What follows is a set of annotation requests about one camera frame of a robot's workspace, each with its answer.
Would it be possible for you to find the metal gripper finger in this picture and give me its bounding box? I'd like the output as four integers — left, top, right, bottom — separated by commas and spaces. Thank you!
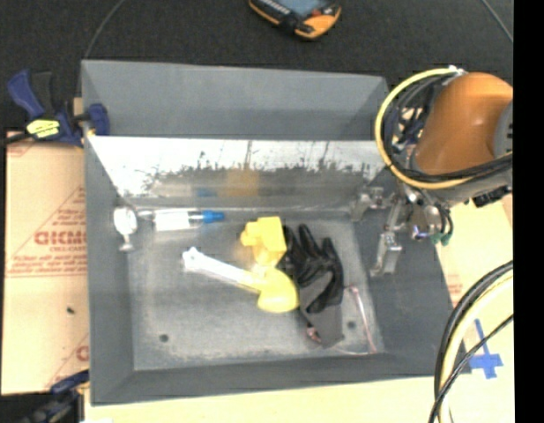
369, 231, 404, 278
349, 186, 386, 223

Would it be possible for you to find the black glove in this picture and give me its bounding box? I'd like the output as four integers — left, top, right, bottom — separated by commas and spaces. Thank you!
281, 223, 347, 349

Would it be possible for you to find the yellow toy block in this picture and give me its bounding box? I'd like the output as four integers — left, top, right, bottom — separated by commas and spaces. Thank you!
239, 215, 287, 267

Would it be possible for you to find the white and yellow scoop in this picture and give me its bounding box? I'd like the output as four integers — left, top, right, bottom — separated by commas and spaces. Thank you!
181, 246, 301, 315

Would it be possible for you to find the grey metal bin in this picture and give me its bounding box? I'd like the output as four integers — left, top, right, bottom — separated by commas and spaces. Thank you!
79, 59, 454, 405

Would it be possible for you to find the clear tube with blue cap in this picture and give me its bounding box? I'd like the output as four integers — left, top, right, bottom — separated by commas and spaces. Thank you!
151, 208, 226, 234

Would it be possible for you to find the clear wine glass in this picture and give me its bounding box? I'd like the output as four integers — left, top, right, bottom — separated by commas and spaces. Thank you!
113, 206, 139, 253

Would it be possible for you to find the brown cardboard board red print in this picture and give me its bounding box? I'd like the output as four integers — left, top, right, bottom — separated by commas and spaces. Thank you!
0, 129, 92, 397

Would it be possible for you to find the black cylinder on white bracket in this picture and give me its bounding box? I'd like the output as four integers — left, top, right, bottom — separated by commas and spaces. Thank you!
471, 185, 508, 209

